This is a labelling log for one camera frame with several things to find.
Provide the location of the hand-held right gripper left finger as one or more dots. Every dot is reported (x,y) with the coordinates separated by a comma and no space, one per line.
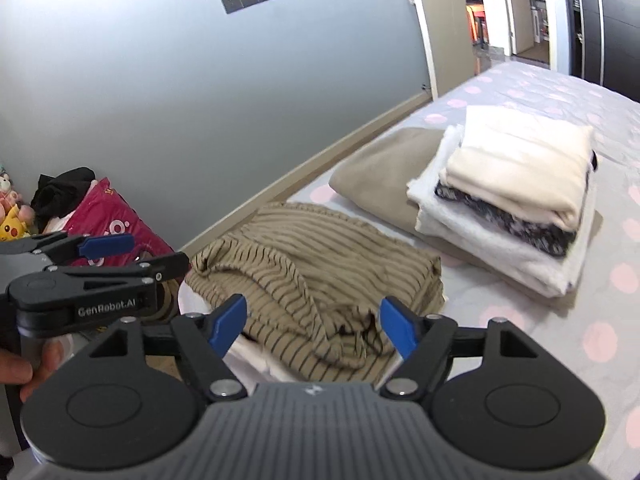
(227,322)

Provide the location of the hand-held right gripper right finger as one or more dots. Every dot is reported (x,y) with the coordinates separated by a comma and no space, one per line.
(400,327)

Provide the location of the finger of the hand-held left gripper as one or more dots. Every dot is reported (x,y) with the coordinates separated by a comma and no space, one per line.
(107,246)
(165,267)

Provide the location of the brown striped shirt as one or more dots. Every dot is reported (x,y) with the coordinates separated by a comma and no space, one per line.
(310,270)

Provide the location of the stack of folded clothes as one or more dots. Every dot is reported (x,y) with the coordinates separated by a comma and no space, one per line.
(475,250)

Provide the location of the person's left hand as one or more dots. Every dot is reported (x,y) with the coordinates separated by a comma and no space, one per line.
(45,365)

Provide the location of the red plastic bag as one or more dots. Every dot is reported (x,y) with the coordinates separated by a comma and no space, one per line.
(120,210)

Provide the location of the white cloth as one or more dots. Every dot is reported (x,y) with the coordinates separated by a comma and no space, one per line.
(260,360)

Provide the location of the black cloth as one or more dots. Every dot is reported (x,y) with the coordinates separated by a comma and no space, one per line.
(65,190)

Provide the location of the yellow plush toy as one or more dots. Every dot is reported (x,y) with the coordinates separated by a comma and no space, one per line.
(12,225)

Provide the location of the pink plush toy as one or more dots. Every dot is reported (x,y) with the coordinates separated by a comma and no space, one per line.
(7,185)

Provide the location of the dark floral folded garment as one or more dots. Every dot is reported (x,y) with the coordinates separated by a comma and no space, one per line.
(505,220)

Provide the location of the tan fleece blanket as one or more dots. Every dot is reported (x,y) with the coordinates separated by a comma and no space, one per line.
(380,175)

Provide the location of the wooden baseboard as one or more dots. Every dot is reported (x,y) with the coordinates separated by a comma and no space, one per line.
(300,165)

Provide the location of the grey polka dot bed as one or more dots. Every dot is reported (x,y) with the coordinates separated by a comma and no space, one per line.
(575,310)

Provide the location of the beige door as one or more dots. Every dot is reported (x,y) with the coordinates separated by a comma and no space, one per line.
(445,35)

